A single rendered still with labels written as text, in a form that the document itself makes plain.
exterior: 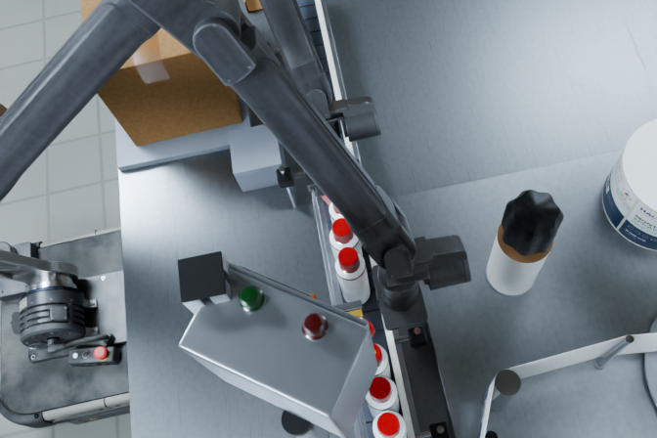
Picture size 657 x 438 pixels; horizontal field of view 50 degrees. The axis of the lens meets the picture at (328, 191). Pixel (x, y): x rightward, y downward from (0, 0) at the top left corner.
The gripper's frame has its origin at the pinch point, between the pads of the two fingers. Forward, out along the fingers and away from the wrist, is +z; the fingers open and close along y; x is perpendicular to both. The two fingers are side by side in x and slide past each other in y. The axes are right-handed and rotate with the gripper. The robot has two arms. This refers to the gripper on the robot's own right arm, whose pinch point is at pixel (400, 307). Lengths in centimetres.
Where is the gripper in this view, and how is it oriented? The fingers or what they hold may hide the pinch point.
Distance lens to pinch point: 117.5
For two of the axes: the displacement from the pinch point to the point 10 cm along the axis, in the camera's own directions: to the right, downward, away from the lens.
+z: 1.1, 4.0, 9.1
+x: -9.8, 2.2, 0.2
